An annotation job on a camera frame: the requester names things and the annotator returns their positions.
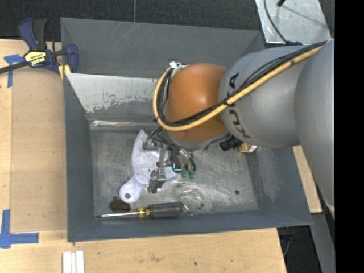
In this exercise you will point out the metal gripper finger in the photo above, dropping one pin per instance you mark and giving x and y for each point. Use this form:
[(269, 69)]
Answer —
[(158, 178), (148, 144)]

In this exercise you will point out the white plastic cutting board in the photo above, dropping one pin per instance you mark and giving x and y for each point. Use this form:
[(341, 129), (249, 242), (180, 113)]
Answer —
[(142, 163)]

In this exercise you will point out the clear glass bowl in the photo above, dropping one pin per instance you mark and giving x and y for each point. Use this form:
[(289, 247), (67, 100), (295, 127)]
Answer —
[(196, 200)]

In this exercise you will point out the dark brown flat piece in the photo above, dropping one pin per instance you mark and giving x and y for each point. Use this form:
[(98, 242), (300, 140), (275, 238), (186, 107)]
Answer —
[(119, 206)]

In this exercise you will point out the grey metal bin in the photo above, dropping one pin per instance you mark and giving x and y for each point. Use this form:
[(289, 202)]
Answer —
[(113, 47)]

